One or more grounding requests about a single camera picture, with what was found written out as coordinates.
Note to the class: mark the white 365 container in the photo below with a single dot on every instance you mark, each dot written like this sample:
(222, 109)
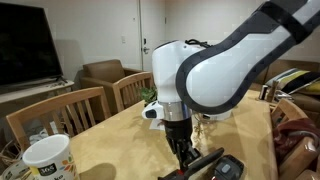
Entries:
(51, 159)

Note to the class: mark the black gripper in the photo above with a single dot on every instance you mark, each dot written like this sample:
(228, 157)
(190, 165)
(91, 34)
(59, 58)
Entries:
(178, 135)

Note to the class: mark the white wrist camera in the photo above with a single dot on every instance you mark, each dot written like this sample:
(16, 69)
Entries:
(153, 111)

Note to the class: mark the red cloth on chair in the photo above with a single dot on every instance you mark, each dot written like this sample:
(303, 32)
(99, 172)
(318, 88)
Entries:
(286, 135)

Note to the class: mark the white TV console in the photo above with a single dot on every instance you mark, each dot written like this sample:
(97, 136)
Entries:
(11, 96)

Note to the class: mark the white paper napkin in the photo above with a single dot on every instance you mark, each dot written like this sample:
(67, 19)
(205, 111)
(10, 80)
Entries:
(157, 124)

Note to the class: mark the potted green plant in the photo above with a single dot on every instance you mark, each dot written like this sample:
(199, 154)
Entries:
(148, 95)

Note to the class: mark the near wooden dining chair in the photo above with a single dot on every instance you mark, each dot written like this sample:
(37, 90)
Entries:
(72, 113)

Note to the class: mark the wooden dining chair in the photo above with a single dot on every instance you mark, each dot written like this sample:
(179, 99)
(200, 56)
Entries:
(127, 91)
(72, 113)

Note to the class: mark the brown leather sofa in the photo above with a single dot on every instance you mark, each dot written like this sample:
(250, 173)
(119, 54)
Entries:
(309, 103)

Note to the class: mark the white door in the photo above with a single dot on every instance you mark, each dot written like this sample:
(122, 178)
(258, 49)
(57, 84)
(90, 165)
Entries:
(152, 29)

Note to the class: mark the black flat screen television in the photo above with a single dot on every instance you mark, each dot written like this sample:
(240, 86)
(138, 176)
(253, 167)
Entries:
(27, 50)

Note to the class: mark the yellow cushion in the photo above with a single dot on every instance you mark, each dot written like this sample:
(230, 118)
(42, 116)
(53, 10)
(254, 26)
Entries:
(313, 88)

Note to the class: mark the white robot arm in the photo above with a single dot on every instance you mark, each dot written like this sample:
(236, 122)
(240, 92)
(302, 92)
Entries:
(212, 80)

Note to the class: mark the striped cushion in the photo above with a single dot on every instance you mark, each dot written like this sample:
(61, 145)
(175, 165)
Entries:
(294, 80)

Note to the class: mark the brown armchair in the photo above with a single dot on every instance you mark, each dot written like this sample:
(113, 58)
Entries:
(105, 74)

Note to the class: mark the far wooden dining chair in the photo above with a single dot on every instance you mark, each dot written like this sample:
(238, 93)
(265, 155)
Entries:
(127, 91)

